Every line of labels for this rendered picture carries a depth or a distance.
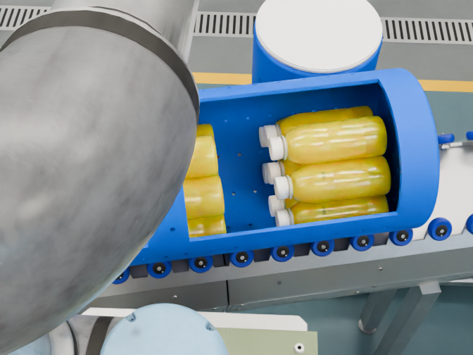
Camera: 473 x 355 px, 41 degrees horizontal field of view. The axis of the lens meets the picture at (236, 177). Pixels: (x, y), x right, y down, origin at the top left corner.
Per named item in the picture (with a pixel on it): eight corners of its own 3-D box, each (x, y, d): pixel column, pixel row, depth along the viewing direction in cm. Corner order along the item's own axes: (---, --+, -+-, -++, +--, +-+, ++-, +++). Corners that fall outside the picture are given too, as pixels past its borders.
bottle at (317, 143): (391, 146, 104) (285, 159, 103) (381, 161, 111) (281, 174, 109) (382, 108, 106) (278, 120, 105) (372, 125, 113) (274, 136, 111)
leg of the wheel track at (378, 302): (377, 333, 208) (426, 240, 156) (360, 335, 207) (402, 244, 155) (373, 316, 211) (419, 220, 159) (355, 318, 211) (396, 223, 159)
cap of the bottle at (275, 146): (284, 153, 105) (273, 155, 104) (281, 163, 108) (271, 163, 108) (279, 132, 106) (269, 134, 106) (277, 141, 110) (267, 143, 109)
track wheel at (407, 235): (406, 220, 117) (402, 216, 119) (386, 235, 117) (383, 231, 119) (419, 237, 118) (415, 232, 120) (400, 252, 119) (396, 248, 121)
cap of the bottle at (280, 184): (286, 201, 109) (276, 203, 109) (282, 180, 111) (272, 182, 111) (289, 194, 106) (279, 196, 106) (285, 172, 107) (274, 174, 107)
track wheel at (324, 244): (326, 230, 115) (323, 226, 117) (306, 246, 116) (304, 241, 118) (340, 247, 117) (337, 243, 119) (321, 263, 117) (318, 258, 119)
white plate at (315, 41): (232, 8, 142) (232, 12, 143) (300, 89, 129) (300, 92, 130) (334, -33, 150) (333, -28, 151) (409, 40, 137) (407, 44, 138)
